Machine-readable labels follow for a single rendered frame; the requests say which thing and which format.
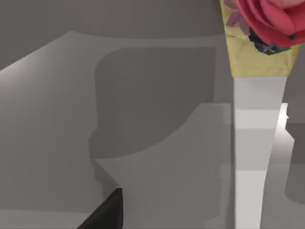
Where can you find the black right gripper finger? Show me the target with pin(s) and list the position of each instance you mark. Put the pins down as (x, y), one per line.
(108, 212)

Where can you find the red rose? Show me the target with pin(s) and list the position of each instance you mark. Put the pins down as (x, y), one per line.
(258, 59)

